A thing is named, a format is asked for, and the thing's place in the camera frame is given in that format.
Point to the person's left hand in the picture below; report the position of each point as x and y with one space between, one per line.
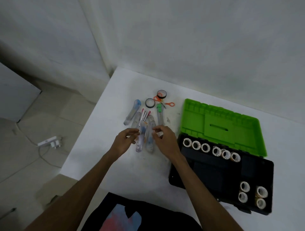
124 144

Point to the person's right hand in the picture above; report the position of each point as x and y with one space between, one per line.
169 145

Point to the blue knife package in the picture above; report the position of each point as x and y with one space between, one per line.
136 121
132 113

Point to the green utility knife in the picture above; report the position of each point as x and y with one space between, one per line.
160 116

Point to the lone small yellow tape roll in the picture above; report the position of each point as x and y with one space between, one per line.
202 147

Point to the pink stapler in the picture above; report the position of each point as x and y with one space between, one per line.
144 115

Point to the black toolbox with green lid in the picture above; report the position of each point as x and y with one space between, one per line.
195 119

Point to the orange handled scissors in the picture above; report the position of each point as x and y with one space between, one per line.
165 103

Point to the dark tape roll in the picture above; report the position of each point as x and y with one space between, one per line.
146 103

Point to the black toolbox tray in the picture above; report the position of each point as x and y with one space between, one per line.
209 176

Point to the black tape roll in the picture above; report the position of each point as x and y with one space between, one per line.
158 94

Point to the person's left forearm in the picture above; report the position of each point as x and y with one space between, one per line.
76 192

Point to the person's right forearm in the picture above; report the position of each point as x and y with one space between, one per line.
207 197

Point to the person's black clothing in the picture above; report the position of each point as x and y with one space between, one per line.
152 211

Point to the white plug adapter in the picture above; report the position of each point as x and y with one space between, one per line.
57 143

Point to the white power strip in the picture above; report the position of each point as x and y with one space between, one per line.
47 141

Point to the brown cardboard piece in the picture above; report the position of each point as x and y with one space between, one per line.
54 188

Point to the grey cabinet panel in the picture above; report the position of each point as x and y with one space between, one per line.
16 95

